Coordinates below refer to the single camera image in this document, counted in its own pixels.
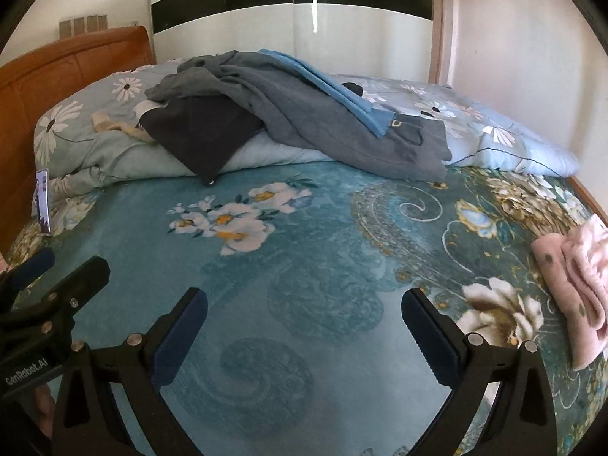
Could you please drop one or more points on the white wardrobe with black stripe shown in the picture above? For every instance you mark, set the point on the white wardrobe with black stripe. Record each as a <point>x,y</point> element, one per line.
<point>361,33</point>

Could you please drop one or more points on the pink dotted folded garment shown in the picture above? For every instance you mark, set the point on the pink dotted folded garment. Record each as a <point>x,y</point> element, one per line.
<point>570,285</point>

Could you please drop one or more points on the teal floral bed sheet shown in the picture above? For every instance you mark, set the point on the teal floral bed sheet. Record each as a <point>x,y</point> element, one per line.
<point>332,256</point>

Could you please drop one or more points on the wooden headboard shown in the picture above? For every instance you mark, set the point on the wooden headboard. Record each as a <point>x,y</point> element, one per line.
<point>47,76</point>

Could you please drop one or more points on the wooden bed frame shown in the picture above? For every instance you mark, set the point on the wooden bed frame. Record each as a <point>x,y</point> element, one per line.
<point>591,197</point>

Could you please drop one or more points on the small black cloth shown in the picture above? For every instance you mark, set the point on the small black cloth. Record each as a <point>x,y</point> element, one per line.
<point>354,89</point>

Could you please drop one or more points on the pink door frame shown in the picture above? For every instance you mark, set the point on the pink door frame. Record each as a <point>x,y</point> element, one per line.
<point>441,33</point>

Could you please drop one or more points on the dark navy garment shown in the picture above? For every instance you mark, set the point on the dark navy garment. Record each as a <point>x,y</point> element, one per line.
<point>199,133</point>

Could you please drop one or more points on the grey sweatshirt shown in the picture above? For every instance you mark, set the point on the grey sweatshirt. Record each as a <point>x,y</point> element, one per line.
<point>308,114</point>

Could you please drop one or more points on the smartphone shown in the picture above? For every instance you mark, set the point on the smartphone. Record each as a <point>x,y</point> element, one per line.
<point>42,199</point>

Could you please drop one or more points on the wall switch panel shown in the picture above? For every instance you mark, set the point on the wall switch panel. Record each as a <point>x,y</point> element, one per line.
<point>83,27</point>

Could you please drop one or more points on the light blue floral quilt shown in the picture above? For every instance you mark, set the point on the light blue floral quilt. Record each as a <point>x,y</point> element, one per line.
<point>498,118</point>

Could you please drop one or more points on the beige cloth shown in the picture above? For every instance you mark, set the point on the beige cloth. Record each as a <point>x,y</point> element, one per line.
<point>111,126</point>

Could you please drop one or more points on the person's left hand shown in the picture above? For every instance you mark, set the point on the person's left hand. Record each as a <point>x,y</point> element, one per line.
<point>45,408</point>

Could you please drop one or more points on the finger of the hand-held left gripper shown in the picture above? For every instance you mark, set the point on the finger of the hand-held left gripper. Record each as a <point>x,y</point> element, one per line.
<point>33,263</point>
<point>80,280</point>

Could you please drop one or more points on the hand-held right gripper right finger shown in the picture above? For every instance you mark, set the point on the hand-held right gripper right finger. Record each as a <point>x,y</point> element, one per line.
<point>427,337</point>

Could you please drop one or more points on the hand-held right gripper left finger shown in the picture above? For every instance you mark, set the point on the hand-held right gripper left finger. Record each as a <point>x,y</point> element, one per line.
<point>180,337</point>

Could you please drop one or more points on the blue garment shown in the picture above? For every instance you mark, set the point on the blue garment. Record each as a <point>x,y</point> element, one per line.
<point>342,95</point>

